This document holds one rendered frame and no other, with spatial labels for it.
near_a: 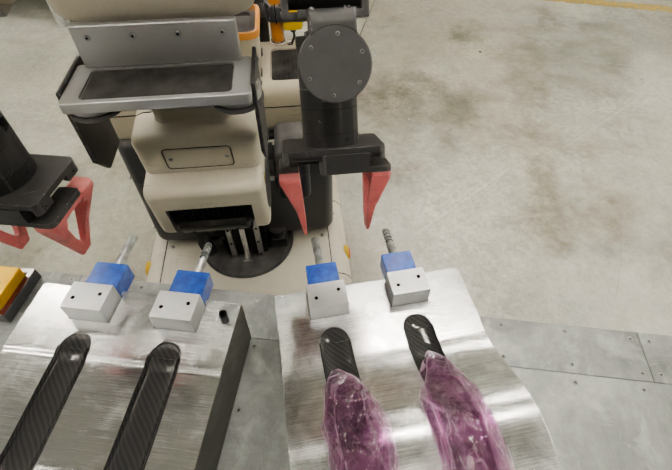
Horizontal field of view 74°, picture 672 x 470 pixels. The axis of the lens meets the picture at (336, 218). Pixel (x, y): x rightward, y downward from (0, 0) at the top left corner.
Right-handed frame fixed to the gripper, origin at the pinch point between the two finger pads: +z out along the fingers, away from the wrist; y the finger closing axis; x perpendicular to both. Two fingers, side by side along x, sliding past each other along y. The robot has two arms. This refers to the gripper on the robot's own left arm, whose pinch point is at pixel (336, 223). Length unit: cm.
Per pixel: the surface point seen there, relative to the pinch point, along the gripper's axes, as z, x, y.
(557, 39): -11, 244, 169
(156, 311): 9.0, -0.1, -21.4
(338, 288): 11.0, 4.3, 0.1
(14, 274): 10.0, 15.5, -45.9
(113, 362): 13.5, -2.6, -26.4
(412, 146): 31, 160, 52
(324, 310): 12.8, 2.3, -2.0
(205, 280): 8.1, 4.6, -16.5
